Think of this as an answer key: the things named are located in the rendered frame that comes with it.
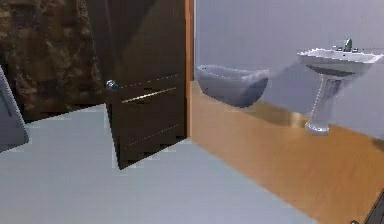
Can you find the grey slanted panel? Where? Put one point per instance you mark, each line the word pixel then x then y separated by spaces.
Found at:
pixel 8 116

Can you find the silver round door knob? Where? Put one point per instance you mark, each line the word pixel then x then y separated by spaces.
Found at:
pixel 111 85

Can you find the dark grey slanted object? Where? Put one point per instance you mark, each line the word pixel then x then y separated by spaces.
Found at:
pixel 376 210

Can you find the white pedestal sink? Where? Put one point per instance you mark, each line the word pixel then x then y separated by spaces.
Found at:
pixel 328 66

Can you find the dark brown room door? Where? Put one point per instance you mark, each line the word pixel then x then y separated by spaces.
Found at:
pixel 150 66

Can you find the grey sink faucet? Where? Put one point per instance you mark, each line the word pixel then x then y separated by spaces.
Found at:
pixel 347 45

